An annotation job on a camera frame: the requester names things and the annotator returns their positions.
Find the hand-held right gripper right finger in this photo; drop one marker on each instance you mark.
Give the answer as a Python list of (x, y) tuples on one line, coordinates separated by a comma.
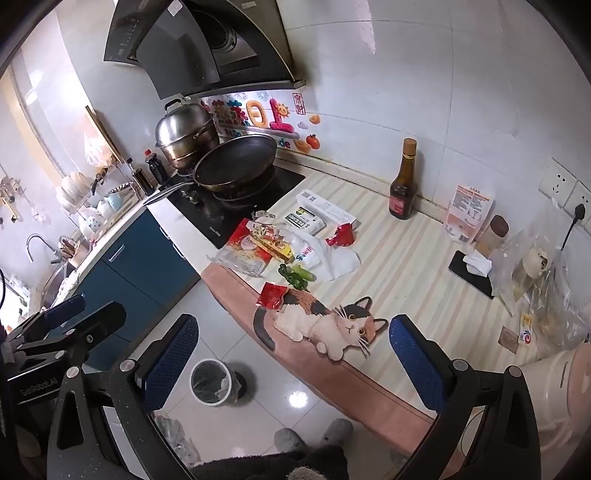
[(415, 364)]

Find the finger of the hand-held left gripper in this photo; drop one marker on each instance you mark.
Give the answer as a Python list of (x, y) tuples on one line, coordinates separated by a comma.
[(99, 319), (69, 308)]

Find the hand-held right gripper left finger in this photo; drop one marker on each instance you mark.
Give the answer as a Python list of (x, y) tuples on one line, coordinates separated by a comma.
[(168, 369)]

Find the white trash bin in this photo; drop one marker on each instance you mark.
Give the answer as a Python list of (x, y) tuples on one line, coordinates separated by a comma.
[(203, 392)]

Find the white paper towel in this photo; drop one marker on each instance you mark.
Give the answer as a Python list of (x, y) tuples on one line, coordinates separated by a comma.
[(344, 264)]

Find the clear printed plastic bag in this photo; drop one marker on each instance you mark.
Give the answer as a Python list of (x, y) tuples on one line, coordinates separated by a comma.
[(240, 258)]

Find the chopstick holder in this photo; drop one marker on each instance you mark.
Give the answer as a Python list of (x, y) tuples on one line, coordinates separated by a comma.
[(74, 251)]

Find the blue kitchen cabinet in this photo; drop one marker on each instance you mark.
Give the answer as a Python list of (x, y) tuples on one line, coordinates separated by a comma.
[(138, 277)]

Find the clear bag on floor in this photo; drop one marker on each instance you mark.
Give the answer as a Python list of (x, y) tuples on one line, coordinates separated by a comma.
[(178, 438)]

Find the steel faucet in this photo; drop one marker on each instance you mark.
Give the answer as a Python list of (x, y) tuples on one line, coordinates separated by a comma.
[(34, 240)]

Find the striped cat print mat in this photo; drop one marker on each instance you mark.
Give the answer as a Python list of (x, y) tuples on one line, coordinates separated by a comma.
[(406, 277)]

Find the small brown card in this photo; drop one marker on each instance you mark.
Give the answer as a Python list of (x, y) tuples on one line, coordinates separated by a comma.
[(509, 340)]

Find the black phone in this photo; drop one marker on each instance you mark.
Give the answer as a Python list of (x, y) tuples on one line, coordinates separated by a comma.
[(466, 280)]

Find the grey slipper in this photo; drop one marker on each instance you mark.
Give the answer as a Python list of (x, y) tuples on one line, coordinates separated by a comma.
[(288, 441), (337, 431)]

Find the dish rack with bowls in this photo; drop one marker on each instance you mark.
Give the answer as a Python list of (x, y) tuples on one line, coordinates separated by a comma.
[(92, 203)]

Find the small yellow white packet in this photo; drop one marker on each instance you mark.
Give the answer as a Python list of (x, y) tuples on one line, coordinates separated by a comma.
[(526, 330)]

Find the white crumpled tissue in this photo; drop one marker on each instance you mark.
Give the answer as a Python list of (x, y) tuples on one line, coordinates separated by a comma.
[(478, 265)]

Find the red flat packet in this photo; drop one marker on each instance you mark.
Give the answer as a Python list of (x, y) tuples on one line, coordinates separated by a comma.
[(272, 295)]

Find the thin dark bottle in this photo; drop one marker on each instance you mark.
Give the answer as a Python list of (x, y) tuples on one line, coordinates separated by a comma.
[(141, 182)]

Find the red crumpled wrapper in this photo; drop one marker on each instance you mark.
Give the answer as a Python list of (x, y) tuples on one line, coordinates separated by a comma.
[(341, 236)]

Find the green pepper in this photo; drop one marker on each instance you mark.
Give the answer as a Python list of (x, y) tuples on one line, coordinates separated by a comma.
[(295, 277)]

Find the black induction cooktop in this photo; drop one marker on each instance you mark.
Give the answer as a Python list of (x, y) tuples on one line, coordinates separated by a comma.
[(207, 217)]

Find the white pink rice cooker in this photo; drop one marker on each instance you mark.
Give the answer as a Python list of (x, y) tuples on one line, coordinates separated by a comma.
[(563, 406)]

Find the large clear plastic bag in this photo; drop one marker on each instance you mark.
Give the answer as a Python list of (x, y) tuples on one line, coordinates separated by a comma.
[(554, 295)]

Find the white printed plastic bag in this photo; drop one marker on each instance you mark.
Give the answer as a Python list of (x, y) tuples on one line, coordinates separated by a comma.
[(307, 253)]

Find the clear jar brown lid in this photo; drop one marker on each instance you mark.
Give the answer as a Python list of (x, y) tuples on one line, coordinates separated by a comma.
[(496, 230)]

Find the dark sauce bottle red cap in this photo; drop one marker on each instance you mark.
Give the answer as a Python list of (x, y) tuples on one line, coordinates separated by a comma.
[(157, 170)]

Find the pink orange pouch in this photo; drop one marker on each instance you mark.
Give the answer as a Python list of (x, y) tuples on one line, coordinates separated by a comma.
[(466, 212)]

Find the yellow snack packet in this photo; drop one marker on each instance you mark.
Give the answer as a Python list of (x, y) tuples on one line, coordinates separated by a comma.
[(277, 249)]

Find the tall brown glass bottle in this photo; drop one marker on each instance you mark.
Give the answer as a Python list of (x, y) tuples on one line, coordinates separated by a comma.
[(402, 198)]

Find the wooden cutting board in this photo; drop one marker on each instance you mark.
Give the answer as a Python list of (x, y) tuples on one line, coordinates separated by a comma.
[(104, 138)]

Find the clear crumpled wrapper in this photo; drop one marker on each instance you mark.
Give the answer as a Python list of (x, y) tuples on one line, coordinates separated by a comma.
[(263, 217)]

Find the white green packet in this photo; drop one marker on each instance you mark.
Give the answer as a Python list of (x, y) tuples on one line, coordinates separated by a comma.
[(302, 220)]

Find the white cardboard box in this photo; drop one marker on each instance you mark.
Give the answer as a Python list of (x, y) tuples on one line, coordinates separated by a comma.
[(323, 205)]

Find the steel steamer pot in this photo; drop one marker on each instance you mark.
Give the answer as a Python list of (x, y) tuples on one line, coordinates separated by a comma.
[(184, 129)]

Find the black frying pan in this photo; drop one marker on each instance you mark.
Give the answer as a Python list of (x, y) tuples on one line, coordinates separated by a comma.
[(235, 159)]

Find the black range hood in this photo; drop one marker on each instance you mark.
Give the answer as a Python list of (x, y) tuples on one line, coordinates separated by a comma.
[(184, 41)]

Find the white wall socket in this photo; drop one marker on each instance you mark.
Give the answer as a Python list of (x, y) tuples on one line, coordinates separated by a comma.
[(584, 201), (558, 182)]

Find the colourful wall sticker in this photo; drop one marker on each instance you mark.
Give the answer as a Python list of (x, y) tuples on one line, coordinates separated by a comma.
[(258, 115)]

